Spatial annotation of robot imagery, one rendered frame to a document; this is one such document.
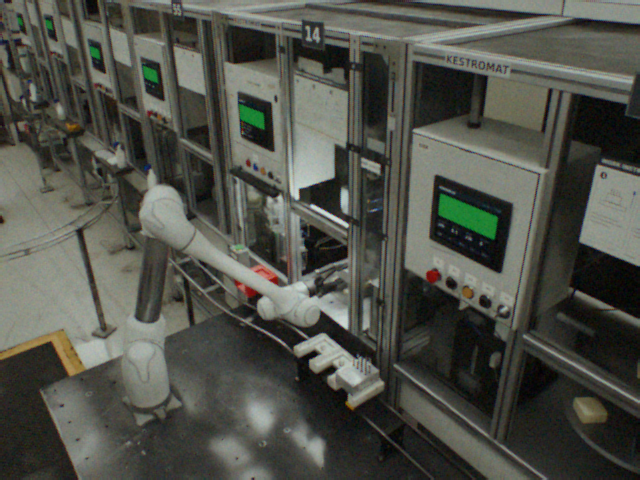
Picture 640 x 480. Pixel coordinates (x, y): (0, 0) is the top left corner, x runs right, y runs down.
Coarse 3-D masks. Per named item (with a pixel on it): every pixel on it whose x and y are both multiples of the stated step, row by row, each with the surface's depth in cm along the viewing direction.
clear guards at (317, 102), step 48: (288, 48) 196; (336, 48) 175; (288, 96) 205; (336, 96) 183; (384, 96) 164; (288, 144) 215; (336, 144) 191; (384, 144) 171; (240, 192) 262; (336, 192) 199; (384, 192) 178
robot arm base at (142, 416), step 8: (128, 400) 219; (168, 400) 216; (176, 400) 218; (128, 408) 217; (136, 408) 211; (144, 408) 210; (152, 408) 211; (160, 408) 212; (168, 408) 215; (176, 408) 216; (136, 416) 211; (144, 416) 211; (152, 416) 211; (160, 416) 209; (136, 424) 209; (144, 424) 209
